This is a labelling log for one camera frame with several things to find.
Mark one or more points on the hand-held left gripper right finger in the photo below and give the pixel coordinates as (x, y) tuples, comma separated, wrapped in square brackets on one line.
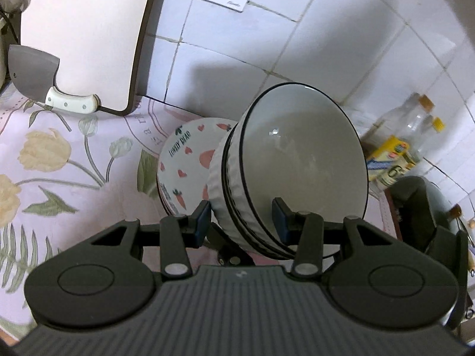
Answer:
[(280, 219)]

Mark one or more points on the white cutting board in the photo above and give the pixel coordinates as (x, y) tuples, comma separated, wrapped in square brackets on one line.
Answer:
[(92, 26)]

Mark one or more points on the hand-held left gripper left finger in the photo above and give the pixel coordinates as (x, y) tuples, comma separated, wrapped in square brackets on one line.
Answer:
[(202, 223)]

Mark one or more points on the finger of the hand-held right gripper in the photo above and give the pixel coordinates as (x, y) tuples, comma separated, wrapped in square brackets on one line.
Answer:
[(232, 254)]

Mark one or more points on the dark wok with glass lid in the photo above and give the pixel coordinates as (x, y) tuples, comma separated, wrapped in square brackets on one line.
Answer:
[(412, 204)]

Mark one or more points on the floral tablecloth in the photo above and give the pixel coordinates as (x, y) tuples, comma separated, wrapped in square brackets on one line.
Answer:
[(92, 148)]

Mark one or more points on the yellow cap vinegar bottle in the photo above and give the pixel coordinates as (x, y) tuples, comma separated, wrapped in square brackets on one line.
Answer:
[(395, 174)]

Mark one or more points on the yellow label sauce bottle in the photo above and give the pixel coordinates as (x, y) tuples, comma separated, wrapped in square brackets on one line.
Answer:
[(391, 152)]

